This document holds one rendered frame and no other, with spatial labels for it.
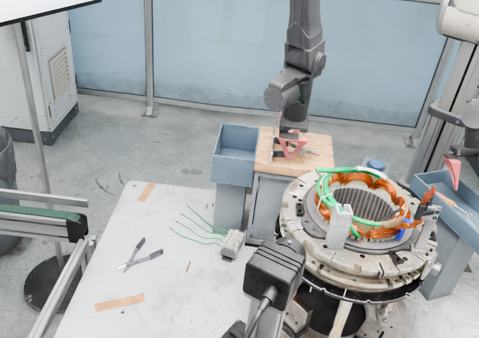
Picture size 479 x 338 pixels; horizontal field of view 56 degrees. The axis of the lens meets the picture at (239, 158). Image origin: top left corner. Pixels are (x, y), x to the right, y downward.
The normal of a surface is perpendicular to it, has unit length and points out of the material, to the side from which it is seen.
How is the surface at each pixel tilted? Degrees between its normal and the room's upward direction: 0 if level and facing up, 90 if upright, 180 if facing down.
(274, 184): 90
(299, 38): 105
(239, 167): 90
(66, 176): 0
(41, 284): 0
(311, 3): 90
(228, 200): 90
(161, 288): 0
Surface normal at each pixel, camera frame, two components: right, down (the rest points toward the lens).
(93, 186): 0.09, -0.82
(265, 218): -0.11, 0.55
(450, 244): -0.94, 0.12
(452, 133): -0.66, 0.37
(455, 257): 0.34, 0.55
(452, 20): -0.66, 0.56
